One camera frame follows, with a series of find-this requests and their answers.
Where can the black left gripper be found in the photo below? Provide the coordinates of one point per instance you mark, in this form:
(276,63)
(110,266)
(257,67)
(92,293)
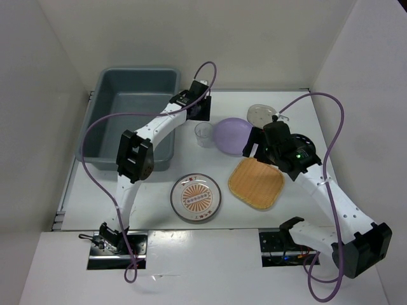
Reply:
(205,116)

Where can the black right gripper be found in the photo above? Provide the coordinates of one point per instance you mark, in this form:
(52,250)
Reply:
(255,136)

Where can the clear plastic cup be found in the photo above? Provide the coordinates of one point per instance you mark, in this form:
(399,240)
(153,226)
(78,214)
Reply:
(203,134)

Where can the purple plastic plate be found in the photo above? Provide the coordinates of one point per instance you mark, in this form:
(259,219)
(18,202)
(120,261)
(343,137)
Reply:
(230,135)

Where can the clear square glass dish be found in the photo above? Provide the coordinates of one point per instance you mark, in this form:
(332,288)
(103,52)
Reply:
(259,115)

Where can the woven bamboo square tray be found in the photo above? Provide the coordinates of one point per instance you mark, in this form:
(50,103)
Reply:
(256,184)

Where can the white orange patterned plate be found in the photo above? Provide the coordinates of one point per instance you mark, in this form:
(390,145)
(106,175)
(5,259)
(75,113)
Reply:
(196,198)

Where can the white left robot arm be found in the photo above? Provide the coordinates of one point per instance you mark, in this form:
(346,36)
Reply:
(135,158)

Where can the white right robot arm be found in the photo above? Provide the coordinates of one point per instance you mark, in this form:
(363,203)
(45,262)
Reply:
(357,242)

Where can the grey plastic bin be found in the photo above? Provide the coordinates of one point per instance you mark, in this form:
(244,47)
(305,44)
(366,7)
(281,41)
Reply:
(125,98)

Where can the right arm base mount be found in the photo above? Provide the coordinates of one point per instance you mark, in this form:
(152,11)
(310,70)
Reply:
(276,253)

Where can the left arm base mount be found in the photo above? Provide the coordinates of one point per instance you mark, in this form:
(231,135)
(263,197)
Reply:
(103,256)

